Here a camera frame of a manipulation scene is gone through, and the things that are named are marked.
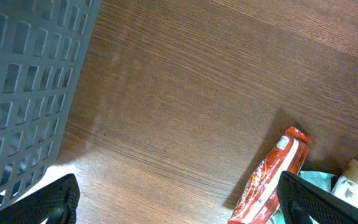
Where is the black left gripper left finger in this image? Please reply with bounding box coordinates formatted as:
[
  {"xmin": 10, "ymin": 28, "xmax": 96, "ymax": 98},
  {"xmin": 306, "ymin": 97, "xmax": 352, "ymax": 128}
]
[{"xmin": 0, "ymin": 174, "xmax": 80, "ymax": 224}]

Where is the red snack packet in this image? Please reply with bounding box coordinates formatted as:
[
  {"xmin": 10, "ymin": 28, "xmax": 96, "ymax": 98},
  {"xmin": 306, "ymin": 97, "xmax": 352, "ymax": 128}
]
[{"xmin": 228, "ymin": 126, "xmax": 311, "ymax": 224}]

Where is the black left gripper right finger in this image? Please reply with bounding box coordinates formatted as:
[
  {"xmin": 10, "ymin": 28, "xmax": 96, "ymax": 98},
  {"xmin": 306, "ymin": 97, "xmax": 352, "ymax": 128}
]
[{"xmin": 277, "ymin": 171, "xmax": 358, "ymax": 224}]

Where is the dark grey plastic basket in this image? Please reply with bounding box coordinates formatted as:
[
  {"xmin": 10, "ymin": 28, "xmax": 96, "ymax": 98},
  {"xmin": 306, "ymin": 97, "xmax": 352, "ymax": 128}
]
[{"xmin": 0, "ymin": 0, "xmax": 101, "ymax": 210}]

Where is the teal wipes packet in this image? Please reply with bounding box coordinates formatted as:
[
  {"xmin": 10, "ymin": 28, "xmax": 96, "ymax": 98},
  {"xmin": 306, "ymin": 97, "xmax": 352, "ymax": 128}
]
[{"xmin": 267, "ymin": 170, "xmax": 337, "ymax": 224}]

